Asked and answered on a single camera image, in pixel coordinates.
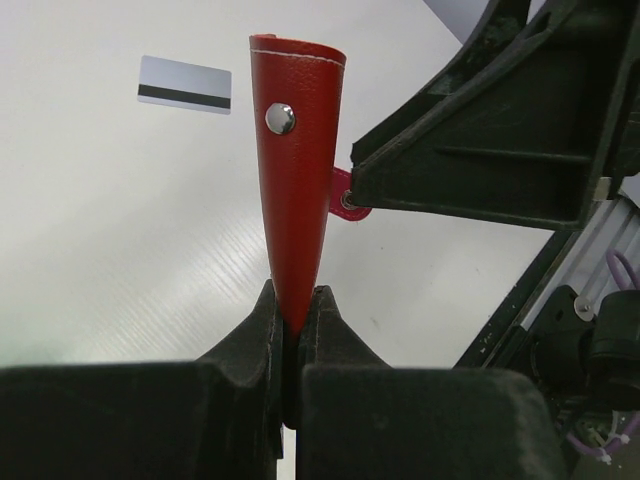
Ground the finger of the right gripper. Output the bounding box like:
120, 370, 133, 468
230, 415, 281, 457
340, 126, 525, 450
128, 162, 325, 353
351, 1, 639, 230

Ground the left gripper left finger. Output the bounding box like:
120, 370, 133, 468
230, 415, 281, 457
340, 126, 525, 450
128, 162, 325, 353
1, 283, 282, 479

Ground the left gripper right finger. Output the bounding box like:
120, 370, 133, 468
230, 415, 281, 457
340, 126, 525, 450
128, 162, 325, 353
283, 286, 567, 479

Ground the red card holder wallet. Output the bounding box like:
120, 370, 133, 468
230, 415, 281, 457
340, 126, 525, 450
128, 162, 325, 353
249, 34, 346, 340

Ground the white magnetic stripe card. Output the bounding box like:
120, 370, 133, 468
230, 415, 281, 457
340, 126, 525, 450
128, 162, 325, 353
137, 55, 232, 115

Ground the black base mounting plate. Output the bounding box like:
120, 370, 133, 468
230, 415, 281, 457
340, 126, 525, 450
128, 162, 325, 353
457, 198, 639, 468

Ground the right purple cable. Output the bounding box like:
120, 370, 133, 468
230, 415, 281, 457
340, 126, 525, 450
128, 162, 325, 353
564, 249, 640, 466

